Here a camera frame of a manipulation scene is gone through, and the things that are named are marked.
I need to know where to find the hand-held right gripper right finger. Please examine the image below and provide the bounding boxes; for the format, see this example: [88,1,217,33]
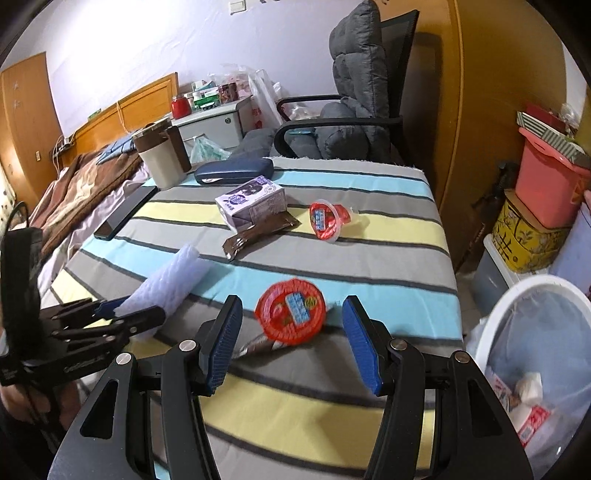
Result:
[342,295,534,480]

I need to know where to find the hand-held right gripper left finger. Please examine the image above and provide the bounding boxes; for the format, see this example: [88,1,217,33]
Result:
[48,295,243,480]

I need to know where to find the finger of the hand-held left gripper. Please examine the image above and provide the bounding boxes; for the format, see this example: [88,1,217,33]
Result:
[39,298,125,328]
[51,307,167,344]

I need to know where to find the brown foil wrapper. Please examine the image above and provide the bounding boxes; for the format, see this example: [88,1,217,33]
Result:
[222,213,301,261]
[231,332,287,360]

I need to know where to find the white foam fruit net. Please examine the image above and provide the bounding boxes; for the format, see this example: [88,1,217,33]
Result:
[117,243,213,342]

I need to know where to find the red lidded jelly cup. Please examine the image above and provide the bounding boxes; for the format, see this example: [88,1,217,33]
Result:
[308,199,358,243]
[255,277,328,347]

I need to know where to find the purple milk carton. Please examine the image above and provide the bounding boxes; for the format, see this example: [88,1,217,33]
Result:
[215,178,286,232]

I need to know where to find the beige paper cup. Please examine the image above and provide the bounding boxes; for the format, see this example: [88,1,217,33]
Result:
[512,370,544,407]

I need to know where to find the clear plastic bottle red label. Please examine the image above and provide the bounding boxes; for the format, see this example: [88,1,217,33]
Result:
[505,397,573,467]

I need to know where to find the lilac bed sheet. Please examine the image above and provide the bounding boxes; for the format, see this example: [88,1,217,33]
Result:
[37,166,158,301]

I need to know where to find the black smartphone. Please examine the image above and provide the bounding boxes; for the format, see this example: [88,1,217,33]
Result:
[95,185,158,241]

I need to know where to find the brown patterned blanket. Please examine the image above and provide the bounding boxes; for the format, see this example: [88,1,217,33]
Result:
[28,150,144,264]

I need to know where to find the grey translucent storage box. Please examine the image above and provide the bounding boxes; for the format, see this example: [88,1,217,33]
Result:
[471,233,522,319]

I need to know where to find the beige mug with brown lid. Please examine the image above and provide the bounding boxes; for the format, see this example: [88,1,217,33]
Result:
[132,122,192,190]

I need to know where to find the blue folded cloth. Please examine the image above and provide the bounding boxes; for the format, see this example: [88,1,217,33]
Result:
[97,134,139,164]

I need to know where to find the navy glasses case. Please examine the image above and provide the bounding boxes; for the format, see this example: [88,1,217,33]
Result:
[194,157,273,185]

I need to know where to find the green plastic packet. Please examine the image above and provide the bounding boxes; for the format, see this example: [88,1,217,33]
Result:
[190,137,232,164]

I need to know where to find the yellow patterned box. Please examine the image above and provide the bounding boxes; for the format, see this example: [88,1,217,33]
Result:
[492,189,571,273]

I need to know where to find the wooden bed headboard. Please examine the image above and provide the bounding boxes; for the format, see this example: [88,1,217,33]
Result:
[69,72,180,155]

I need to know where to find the white nightstand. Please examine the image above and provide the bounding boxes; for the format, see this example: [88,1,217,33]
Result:
[173,95,254,151]

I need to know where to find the lilac cylindrical container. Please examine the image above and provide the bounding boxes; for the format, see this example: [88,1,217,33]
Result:
[549,226,591,296]

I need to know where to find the green and white boxes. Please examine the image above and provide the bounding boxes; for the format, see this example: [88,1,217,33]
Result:
[190,80,221,112]

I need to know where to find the pink plastic bucket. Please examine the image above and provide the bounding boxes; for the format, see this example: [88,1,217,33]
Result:
[515,128,591,229]

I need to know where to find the white plastic bag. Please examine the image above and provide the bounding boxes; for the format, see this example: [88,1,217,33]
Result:
[248,69,284,132]

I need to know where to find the grey quilted chair cushion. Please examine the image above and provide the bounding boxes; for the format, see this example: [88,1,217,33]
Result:
[235,0,391,162]

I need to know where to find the black office chair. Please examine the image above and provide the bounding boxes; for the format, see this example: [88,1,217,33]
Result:
[274,9,420,164]

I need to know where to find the wooden wardrobe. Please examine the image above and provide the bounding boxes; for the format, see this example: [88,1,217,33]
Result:
[406,0,568,273]

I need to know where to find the striped gift box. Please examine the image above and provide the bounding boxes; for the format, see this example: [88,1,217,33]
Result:
[516,104,591,164]

